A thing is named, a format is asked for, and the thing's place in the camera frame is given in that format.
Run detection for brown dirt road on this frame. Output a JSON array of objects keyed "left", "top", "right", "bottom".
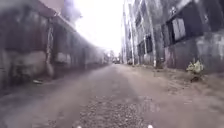
[{"left": 0, "top": 63, "right": 224, "bottom": 128}]

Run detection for small green plant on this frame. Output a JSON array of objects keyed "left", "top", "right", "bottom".
[{"left": 186, "top": 59, "right": 205, "bottom": 83}]

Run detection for weathered low building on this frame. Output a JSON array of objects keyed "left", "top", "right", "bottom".
[{"left": 0, "top": 0, "right": 110, "bottom": 88}]

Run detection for tall grey building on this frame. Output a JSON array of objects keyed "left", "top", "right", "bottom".
[{"left": 121, "top": 0, "right": 224, "bottom": 74}]

